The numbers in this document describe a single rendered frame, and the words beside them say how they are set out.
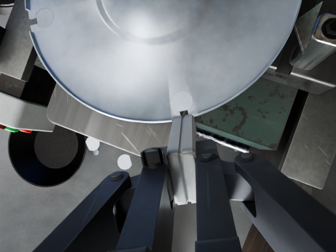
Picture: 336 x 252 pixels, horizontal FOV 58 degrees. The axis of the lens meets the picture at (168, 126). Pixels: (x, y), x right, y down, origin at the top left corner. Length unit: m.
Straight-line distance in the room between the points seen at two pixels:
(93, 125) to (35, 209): 0.98
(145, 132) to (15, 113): 0.30
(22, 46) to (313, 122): 0.46
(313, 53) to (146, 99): 0.18
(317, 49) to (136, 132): 0.20
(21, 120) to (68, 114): 0.24
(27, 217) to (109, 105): 1.03
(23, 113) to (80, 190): 0.67
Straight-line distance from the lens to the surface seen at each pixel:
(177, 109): 0.30
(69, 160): 1.20
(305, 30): 0.33
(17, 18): 0.58
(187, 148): 0.16
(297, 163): 0.46
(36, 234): 1.31
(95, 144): 0.47
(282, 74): 0.41
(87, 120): 0.33
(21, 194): 1.31
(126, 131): 0.32
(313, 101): 0.47
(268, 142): 0.45
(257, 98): 0.45
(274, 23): 0.32
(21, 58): 0.55
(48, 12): 0.38
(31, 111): 0.58
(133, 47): 0.33
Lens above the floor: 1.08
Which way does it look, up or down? 81 degrees down
